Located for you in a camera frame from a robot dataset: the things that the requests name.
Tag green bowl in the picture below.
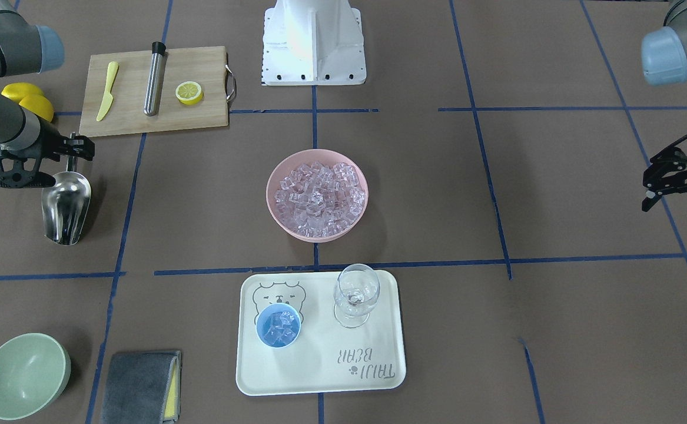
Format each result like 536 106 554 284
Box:
0 333 71 420

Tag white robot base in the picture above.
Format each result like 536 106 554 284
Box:
261 1 367 86

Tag blue cup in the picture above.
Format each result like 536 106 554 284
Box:
256 303 302 349

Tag wooden cutting board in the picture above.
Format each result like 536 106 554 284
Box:
79 46 238 138

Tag cream bear print tray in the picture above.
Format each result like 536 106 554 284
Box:
235 269 407 396

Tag pink bowl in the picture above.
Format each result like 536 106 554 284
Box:
265 148 369 243

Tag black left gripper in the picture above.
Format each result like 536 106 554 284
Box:
641 147 687 212

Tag pile of clear ice cubes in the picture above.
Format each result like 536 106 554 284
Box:
270 161 367 239

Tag yellow plastic knife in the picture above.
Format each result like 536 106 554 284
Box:
96 61 120 122

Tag clear wine glass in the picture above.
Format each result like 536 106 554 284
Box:
333 263 381 329

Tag ice cubes in blue cup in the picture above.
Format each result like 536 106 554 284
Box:
262 311 300 348

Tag steel cylinder tool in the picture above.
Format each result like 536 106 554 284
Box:
143 41 167 117

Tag whole yellow lemon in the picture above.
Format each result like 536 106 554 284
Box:
19 94 55 122

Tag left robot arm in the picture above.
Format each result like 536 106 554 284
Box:
641 1 687 212

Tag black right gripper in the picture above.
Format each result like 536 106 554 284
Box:
0 121 95 188

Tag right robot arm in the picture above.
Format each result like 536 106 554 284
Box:
0 1 95 188

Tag metal ice scoop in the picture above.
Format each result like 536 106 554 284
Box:
40 156 91 245

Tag lemon half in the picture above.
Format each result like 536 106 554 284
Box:
175 81 204 105

